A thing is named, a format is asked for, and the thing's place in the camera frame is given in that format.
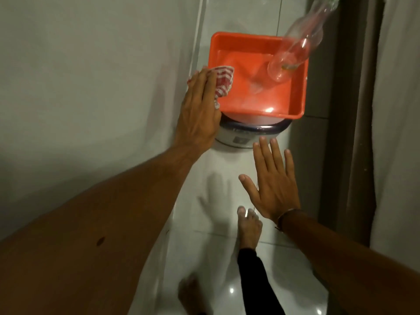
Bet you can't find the person's left hand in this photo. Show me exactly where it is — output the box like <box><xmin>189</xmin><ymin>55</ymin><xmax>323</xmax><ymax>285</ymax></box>
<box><xmin>173</xmin><ymin>66</ymin><xmax>222</xmax><ymax>155</ymax></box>

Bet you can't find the person's right hand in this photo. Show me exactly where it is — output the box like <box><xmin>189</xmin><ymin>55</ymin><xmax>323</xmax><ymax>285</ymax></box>
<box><xmin>238</xmin><ymin>137</ymin><xmax>301</xmax><ymax>225</ymax></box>

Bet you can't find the red white checkered cloth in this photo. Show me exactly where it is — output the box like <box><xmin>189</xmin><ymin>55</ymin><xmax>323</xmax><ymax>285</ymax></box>
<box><xmin>187</xmin><ymin>65</ymin><xmax>235</xmax><ymax>110</ymax></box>

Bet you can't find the person's right forearm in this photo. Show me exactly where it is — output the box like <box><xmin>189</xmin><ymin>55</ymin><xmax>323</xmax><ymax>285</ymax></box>
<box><xmin>279</xmin><ymin>209</ymin><xmax>420</xmax><ymax>315</ymax></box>

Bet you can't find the person's left forearm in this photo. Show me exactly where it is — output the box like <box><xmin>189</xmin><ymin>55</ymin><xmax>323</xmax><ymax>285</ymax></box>
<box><xmin>0</xmin><ymin>143</ymin><xmax>201</xmax><ymax>315</ymax></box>

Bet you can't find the white bucket with blue rim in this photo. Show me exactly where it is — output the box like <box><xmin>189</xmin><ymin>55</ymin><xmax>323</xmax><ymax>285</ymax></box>
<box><xmin>215</xmin><ymin>112</ymin><xmax>292</xmax><ymax>149</ymax></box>

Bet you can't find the person's right foot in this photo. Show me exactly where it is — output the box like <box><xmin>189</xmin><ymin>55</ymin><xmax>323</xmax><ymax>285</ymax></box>
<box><xmin>236</xmin><ymin>206</ymin><xmax>263</xmax><ymax>250</ymax></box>

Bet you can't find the orange plastic tub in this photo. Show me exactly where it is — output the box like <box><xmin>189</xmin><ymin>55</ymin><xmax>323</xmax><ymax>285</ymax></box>
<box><xmin>208</xmin><ymin>32</ymin><xmax>310</xmax><ymax>120</ymax></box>

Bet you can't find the brown curtain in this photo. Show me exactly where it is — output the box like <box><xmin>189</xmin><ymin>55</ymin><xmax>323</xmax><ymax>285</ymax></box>
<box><xmin>341</xmin><ymin>0</ymin><xmax>387</xmax><ymax>247</ymax></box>

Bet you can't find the black trouser leg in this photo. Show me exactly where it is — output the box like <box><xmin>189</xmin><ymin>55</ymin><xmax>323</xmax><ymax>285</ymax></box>
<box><xmin>237</xmin><ymin>247</ymin><xmax>287</xmax><ymax>315</ymax></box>

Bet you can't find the clear plastic bottle green cap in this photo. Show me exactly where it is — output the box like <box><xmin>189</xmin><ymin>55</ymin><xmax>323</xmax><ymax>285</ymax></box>
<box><xmin>267</xmin><ymin>0</ymin><xmax>342</xmax><ymax>83</ymax></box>

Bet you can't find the white curtain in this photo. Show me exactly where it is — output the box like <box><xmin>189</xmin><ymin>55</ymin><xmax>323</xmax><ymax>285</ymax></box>
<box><xmin>370</xmin><ymin>0</ymin><xmax>420</xmax><ymax>273</ymax></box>

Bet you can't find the thin wrist bracelet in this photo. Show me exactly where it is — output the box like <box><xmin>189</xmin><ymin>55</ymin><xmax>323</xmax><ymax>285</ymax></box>
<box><xmin>275</xmin><ymin>208</ymin><xmax>304</xmax><ymax>232</ymax></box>

